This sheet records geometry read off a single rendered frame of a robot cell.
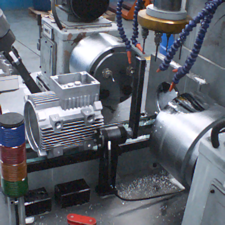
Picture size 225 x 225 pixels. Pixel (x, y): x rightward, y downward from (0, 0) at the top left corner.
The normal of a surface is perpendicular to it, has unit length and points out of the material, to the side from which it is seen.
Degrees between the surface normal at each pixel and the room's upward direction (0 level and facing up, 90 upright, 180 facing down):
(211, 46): 90
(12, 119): 0
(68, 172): 90
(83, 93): 90
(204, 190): 90
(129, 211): 0
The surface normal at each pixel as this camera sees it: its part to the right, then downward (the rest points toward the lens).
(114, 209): 0.07, -0.88
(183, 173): 0.17, 0.54
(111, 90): 0.47, 0.44
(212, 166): -0.88, 0.15
